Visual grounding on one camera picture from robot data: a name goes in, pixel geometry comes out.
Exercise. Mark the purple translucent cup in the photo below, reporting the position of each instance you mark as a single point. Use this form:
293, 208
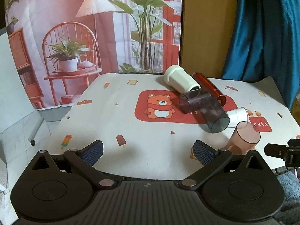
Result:
191, 102

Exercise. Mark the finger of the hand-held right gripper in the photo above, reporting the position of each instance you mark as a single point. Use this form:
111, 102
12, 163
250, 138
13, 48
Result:
276, 149

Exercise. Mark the red translucent cup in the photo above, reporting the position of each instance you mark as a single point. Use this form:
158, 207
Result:
209, 86

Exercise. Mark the white ribbed cup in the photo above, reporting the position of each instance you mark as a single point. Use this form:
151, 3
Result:
179, 77

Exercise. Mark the grey fuzzy cloth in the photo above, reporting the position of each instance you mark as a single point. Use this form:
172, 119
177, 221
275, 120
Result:
289, 192

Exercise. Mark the small white cup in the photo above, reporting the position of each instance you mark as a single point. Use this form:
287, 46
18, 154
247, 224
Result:
238, 118

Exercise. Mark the white board on wheeled stand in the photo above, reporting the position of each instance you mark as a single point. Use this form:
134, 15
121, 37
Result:
14, 93

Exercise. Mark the printed room backdrop cloth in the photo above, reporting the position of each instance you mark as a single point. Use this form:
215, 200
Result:
58, 11

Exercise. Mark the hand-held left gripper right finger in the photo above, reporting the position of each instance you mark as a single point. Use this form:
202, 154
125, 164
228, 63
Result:
203, 153

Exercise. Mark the grey translucent cup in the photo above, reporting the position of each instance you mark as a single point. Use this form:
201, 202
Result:
214, 114

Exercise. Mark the blue curtain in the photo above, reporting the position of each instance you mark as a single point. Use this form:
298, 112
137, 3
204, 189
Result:
262, 32

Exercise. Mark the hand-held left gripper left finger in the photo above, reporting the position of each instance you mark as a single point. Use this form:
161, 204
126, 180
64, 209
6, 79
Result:
93, 150

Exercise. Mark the pink translucent cup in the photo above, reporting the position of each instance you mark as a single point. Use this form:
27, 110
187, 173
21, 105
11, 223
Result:
243, 138

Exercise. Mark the bear print tablecloth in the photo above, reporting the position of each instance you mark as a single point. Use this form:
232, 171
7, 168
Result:
117, 112

